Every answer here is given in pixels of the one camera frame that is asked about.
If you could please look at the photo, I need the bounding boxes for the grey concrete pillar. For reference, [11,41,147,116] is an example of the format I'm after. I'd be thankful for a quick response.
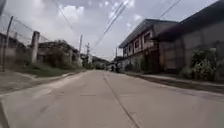
[30,30,41,65]

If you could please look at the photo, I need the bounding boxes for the grey concrete road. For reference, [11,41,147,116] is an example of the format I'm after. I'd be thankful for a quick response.
[0,69,224,128]

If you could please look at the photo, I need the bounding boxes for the green bush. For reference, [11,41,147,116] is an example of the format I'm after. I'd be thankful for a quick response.
[179,48,220,82]

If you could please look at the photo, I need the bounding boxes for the grass verge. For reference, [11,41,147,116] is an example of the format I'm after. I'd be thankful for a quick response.
[19,63,86,78]

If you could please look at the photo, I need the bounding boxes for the overhead wires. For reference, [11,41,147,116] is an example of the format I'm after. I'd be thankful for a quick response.
[49,0,183,48]

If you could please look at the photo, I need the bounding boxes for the concrete roadside strip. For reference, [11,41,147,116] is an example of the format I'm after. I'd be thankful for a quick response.
[124,71,224,96]

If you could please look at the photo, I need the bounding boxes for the utility pole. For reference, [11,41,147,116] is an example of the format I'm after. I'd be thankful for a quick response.
[78,34,84,56]
[84,42,92,64]

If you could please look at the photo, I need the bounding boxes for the grey warehouse building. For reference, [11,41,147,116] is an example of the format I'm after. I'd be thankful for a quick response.
[151,0,224,83]

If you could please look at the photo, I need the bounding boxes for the chain-link fence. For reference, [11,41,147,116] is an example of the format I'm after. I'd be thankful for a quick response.
[0,13,51,73]

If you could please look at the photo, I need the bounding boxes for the low overgrown building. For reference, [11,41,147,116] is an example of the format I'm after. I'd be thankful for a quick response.
[37,40,81,68]

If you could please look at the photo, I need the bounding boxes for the two-storey building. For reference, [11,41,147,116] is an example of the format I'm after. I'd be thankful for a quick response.
[118,18,179,73]

